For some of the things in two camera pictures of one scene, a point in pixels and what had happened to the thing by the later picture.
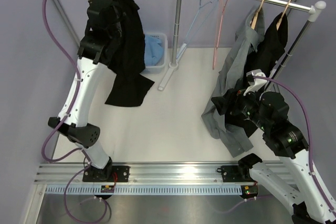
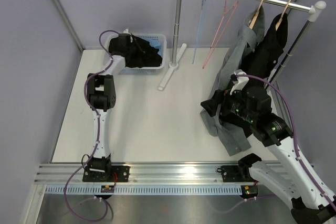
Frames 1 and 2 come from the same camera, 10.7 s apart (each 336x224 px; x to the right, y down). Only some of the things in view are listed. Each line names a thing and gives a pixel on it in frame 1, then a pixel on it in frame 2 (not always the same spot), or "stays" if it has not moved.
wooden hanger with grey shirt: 254,21 stays
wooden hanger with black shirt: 281,17 stays
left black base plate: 118,173 stays
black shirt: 129,84 -> 137,53
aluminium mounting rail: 142,173 stays
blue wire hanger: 183,45 -> 205,6
